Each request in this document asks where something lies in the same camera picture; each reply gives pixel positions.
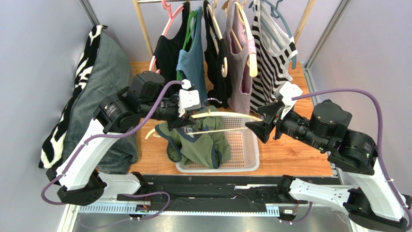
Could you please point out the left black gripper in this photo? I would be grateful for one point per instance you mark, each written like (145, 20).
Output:
(181, 121)

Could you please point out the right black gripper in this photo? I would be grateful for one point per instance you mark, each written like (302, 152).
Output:
(272, 120)

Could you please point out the green tank top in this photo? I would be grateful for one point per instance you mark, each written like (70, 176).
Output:
(203, 143)

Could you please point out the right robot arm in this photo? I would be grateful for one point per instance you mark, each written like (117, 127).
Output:
(369, 202)

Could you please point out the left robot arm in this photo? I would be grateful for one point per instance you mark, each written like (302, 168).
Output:
(119, 116)

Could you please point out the black tank top on cream hanger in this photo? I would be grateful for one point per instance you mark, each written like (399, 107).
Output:
(222, 87)

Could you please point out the light wooden hanger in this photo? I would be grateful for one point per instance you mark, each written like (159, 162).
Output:
(252, 60)

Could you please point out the blue tank top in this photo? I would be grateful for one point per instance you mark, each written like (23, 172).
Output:
(191, 61)

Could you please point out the black tank top on pink hanger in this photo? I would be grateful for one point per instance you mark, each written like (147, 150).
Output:
(167, 50)

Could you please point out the black white striped tank top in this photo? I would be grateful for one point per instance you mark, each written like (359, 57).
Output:
(275, 50)

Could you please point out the cream plastic hanger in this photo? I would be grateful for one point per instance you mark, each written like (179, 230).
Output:
(216, 34)

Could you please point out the pink plastic hanger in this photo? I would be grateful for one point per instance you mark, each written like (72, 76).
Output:
(171, 17)

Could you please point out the green plastic hanger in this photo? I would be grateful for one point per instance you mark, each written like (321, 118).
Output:
(192, 19)

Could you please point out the teal plastic hanger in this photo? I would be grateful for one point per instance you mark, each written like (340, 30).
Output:
(275, 13)

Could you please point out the white plastic basket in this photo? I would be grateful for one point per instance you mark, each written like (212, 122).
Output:
(243, 147)

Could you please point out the grey zebra cushion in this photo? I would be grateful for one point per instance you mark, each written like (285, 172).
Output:
(103, 70)

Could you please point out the wooden clothes rack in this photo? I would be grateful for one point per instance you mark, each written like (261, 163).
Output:
(307, 24)

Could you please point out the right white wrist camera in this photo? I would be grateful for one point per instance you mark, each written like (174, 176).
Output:
(287, 92)

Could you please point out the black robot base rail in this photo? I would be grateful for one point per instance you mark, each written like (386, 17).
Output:
(210, 194)

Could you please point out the aluminium frame post right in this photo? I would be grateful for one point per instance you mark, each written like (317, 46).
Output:
(334, 20)

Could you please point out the aluminium frame post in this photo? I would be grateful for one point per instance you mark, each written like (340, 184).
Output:
(334, 20)
(89, 11)

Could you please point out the aluminium frame post left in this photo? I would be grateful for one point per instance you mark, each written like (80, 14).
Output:
(89, 11)

